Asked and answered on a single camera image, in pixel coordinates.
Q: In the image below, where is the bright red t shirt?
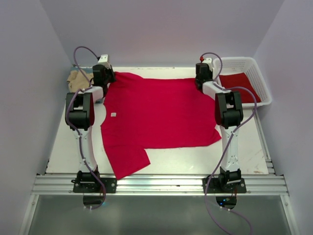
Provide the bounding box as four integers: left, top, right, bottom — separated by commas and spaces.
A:
100, 72, 221, 179

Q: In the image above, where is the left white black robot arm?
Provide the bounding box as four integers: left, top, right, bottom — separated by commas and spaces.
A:
65, 63, 116, 194

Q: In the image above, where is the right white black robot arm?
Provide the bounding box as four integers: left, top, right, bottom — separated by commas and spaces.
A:
195, 62, 246, 193

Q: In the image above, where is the blue folded shirt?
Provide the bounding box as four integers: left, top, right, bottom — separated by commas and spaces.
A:
70, 67, 93, 73

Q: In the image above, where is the white plastic basket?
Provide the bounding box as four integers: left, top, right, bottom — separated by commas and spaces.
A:
213, 57, 272, 107

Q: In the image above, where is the beige crumpled shirt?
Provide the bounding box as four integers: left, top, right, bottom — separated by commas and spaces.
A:
67, 70, 93, 93

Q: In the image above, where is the dark red folded shirt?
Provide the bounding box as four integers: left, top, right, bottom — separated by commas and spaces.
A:
219, 73, 261, 103

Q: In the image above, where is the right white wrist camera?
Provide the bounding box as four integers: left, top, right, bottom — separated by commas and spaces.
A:
200, 56, 213, 70

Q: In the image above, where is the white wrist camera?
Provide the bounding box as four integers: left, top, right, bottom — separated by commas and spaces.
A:
200, 56, 213, 70
97, 54, 111, 69

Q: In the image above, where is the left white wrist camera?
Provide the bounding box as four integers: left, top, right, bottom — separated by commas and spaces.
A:
97, 54, 111, 69

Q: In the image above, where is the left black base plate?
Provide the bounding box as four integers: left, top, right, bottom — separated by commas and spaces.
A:
71, 178, 117, 193

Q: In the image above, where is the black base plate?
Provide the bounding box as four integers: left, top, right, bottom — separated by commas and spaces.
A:
71, 178, 117, 193
202, 177, 247, 194

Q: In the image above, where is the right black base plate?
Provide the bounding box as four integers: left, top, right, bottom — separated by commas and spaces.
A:
202, 177, 247, 194

